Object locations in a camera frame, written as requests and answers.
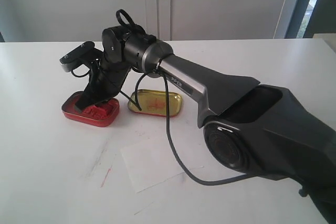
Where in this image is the white paper sheet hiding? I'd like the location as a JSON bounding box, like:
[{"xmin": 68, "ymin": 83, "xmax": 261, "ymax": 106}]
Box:
[{"xmin": 120, "ymin": 140, "xmax": 205, "ymax": 194}]

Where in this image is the red ink pad tin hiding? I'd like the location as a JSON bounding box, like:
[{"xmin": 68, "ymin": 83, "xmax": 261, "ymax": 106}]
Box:
[{"xmin": 61, "ymin": 91, "xmax": 120, "ymax": 127}]

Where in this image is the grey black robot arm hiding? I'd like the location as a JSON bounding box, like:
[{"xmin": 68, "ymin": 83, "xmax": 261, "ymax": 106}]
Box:
[{"xmin": 71, "ymin": 26, "xmax": 335, "ymax": 223}]

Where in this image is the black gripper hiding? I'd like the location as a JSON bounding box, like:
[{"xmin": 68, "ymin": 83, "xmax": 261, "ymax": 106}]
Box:
[{"xmin": 75, "ymin": 60, "xmax": 130, "ymax": 111}]

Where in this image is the gold tin lid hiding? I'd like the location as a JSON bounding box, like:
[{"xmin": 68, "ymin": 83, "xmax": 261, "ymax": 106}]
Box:
[{"xmin": 128, "ymin": 89, "xmax": 183, "ymax": 117}]

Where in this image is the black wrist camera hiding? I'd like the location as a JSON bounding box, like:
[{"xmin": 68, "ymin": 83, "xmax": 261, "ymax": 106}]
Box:
[{"xmin": 59, "ymin": 41, "xmax": 102, "ymax": 72}]

